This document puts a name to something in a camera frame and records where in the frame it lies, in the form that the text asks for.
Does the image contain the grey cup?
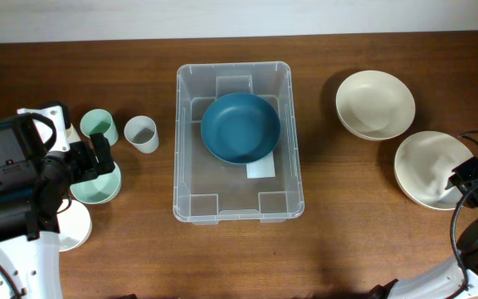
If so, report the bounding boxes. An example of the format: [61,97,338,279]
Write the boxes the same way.
[124,115,159,154]

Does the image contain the white label in bin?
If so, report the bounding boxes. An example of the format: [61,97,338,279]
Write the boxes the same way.
[246,152,276,179]

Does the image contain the beige bowl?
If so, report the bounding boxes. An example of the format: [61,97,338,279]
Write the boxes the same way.
[394,131,473,211]
[335,71,416,141]

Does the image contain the mint green bowl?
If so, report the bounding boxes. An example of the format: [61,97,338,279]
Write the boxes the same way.
[70,164,122,204]

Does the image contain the mint green cup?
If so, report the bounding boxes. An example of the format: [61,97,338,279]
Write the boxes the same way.
[80,109,119,145]

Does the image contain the white bowl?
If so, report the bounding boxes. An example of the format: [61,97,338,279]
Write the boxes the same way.
[57,199,92,252]

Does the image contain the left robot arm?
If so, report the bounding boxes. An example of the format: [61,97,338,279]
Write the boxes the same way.
[0,103,115,298]

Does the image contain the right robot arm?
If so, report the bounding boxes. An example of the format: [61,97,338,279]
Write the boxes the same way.
[368,157,478,299]

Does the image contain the clear plastic storage bin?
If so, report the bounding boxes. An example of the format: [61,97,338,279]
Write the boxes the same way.
[173,61,305,225]

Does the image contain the beige cup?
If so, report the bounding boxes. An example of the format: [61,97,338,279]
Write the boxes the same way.
[66,125,80,144]

